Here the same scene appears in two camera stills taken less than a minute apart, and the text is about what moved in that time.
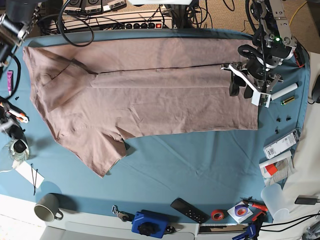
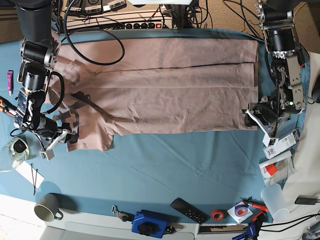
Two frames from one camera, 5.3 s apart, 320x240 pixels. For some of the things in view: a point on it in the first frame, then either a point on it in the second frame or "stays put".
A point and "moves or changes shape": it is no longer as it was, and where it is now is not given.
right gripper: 11,126 -> 49,129
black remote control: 190,211 stays put
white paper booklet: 275,168 stays put
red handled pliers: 257,204 stays put
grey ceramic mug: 47,208 stays put
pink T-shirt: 96,92 moves or changes shape
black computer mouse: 315,94 stays put
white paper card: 29,173 stays put
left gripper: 261,76 -> 274,111
